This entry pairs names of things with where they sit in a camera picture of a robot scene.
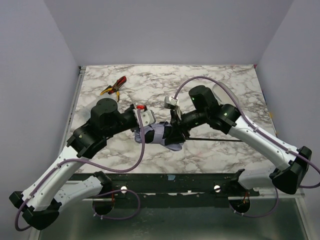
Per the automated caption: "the lilac umbrella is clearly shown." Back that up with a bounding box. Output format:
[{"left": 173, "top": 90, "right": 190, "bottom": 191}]
[{"left": 144, "top": 121, "right": 184, "bottom": 152}]

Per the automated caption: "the beige zippered umbrella case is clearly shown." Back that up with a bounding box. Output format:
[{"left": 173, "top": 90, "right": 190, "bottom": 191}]
[{"left": 212, "top": 82, "right": 239, "bottom": 107}]

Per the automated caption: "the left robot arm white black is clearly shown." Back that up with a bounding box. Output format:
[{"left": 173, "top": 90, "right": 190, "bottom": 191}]
[{"left": 9, "top": 98, "right": 155, "bottom": 232}]

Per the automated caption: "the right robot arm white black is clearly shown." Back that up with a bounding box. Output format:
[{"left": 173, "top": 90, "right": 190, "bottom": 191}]
[{"left": 164, "top": 85, "right": 312, "bottom": 195}]

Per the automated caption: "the blue tape piece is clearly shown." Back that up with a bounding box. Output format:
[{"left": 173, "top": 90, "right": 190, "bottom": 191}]
[{"left": 168, "top": 175, "right": 176, "bottom": 181}]

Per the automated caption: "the clear plastic screw box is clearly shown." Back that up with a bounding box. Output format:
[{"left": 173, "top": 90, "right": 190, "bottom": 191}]
[{"left": 78, "top": 99, "right": 99, "bottom": 121}]

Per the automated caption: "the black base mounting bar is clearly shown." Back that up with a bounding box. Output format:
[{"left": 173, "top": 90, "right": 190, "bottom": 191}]
[{"left": 107, "top": 173, "right": 259, "bottom": 209}]

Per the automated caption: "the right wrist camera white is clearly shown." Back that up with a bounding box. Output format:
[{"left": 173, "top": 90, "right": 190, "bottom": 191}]
[{"left": 164, "top": 96, "right": 182, "bottom": 118}]

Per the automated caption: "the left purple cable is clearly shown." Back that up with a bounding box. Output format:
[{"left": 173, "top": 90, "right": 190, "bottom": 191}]
[{"left": 14, "top": 107, "right": 147, "bottom": 232}]

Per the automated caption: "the purple cable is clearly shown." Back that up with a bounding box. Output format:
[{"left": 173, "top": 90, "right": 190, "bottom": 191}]
[
  {"left": 14, "top": 107, "right": 147, "bottom": 232},
  {"left": 173, "top": 76, "right": 320, "bottom": 218}
]

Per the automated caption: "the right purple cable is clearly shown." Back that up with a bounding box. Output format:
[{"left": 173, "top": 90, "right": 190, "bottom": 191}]
[{"left": 173, "top": 76, "right": 320, "bottom": 218}]

